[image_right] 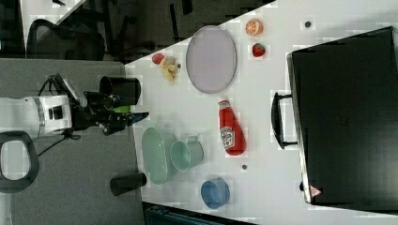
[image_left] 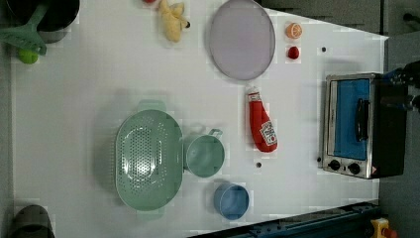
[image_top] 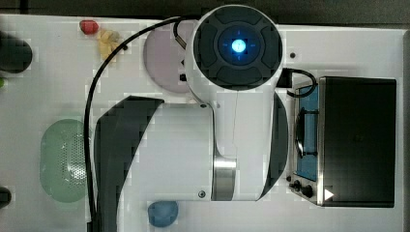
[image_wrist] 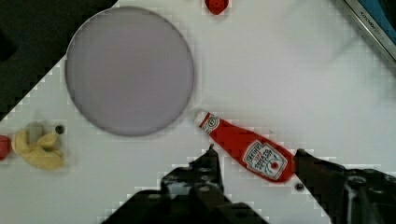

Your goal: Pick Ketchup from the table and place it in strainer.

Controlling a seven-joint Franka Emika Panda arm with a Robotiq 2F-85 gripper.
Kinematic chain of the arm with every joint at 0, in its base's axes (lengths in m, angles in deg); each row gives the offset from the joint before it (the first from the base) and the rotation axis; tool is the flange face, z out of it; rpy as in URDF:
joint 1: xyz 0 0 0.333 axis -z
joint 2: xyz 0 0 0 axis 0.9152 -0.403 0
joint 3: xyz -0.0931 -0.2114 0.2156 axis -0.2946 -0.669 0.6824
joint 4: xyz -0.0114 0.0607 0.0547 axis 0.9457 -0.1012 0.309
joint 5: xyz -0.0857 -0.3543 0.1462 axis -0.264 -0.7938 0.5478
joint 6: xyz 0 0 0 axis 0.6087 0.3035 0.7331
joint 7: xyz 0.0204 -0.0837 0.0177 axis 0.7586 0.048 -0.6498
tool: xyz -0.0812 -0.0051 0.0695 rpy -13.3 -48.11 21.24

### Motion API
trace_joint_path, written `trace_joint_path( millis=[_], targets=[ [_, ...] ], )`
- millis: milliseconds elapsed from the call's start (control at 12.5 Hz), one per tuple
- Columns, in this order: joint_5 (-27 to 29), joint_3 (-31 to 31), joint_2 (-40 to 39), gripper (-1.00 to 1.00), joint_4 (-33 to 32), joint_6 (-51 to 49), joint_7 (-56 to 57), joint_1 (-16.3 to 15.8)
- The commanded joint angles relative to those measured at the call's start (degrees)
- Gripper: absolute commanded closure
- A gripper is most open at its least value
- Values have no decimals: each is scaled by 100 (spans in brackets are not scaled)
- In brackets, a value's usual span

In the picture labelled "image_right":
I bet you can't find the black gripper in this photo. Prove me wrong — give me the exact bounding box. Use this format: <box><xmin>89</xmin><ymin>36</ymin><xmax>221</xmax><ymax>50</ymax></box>
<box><xmin>70</xmin><ymin>92</ymin><xmax>149</xmax><ymax>135</ymax></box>

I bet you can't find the red plush ketchup bottle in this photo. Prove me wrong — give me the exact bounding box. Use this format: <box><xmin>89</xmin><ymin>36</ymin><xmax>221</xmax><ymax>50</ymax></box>
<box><xmin>218</xmin><ymin>96</ymin><xmax>246</xmax><ymax>156</ymax></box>

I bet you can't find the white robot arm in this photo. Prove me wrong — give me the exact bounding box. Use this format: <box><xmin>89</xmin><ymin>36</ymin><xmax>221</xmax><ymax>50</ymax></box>
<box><xmin>0</xmin><ymin>92</ymin><xmax>149</xmax><ymax>193</ymax></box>

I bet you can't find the green metal strainer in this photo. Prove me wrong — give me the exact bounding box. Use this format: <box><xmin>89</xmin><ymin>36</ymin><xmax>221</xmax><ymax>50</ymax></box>
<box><xmin>142</xmin><ymin>127</ymin><xmax>177</xmax><ymax>185</ymax></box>

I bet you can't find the green small object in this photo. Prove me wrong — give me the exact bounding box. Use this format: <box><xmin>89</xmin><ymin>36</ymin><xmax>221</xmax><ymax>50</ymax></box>
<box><xmin>114</xmin><ymin>106</ymin><xmax>130</xmax><ymax>113</ymax></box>

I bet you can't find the black cylinder cup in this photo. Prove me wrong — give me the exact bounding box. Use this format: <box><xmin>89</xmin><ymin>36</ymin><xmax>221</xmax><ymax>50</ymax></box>
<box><xmin>99</xmin><ymin>76</ymin><xmax>141</xmax><ymax>102</ymax></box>

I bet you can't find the red round toy fruit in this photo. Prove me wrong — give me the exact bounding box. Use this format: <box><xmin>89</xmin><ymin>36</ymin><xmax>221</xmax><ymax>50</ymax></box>
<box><xmin>152</xmin><ymin>53</ymin><xmax>164</xmax><ymax>65</ymax></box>

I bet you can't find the yellow banana peel toy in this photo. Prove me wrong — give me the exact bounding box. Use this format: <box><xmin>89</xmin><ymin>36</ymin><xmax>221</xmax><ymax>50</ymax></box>
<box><xmin>160</xmin><ymin>56</ymin><xmax>177</xmax><ymax>82</ymax></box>

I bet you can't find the green metal mug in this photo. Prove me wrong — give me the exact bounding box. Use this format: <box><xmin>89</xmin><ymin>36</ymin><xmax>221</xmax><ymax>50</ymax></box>
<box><xmin>170</xmin><ymin>136</ymin><xmax>204</xmax><ymax>171</ymax></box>

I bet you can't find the black office chair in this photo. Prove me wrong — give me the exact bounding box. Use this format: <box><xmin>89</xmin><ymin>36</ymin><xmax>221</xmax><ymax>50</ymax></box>
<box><xmin>26</xmin><ymin>19</ymin><xmax>105</xmax><ymax>61</ymax></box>

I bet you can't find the grey round plate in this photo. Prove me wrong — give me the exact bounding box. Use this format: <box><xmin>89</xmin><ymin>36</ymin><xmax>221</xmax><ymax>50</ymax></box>
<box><xmin>186</xmin><ymin>25</ymin><xmax>237</xmax><ymax>94</ymax></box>

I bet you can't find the blue cup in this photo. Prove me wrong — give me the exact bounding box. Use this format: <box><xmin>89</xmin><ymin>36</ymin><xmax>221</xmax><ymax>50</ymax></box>
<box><xmin>200</xmin><ymin>177</ymin><xmax>230</xmax><ymax>209</ymax></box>

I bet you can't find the red strawberry toy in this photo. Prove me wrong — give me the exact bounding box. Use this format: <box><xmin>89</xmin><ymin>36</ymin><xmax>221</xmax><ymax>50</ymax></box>
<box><xmin>252</xmin><ymin>43</ymin><xmax>266</xmax><ymax>57</ymax></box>

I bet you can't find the orange slice toy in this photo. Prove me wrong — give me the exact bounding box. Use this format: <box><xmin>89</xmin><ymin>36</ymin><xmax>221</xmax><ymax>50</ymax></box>
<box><xmin>245</xmin><ymin>19</ymin><xmax>264</xmax><ymax>37</ymax></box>

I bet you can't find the black toaster oven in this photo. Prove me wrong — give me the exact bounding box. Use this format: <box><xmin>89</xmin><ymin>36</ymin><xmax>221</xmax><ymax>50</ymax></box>
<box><xmin>286</xmin><ymin>26</ymin><xmax>398</xmax><ymax>215</ymax></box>

